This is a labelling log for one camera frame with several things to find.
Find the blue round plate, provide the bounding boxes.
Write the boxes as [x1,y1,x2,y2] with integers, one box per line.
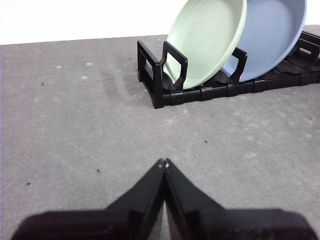
[220,0,308,82]

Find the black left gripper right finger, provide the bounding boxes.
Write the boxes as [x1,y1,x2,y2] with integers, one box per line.
[162,157,314,240]

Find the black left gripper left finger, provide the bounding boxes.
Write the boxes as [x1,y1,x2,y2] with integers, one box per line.
[9,158,166,240]

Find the black plastic plate rack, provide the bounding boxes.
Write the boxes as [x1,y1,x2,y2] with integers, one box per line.
[136,31,320,110]

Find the pale green round plate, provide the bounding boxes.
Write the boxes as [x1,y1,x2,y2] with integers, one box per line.
[165,0,248,90]

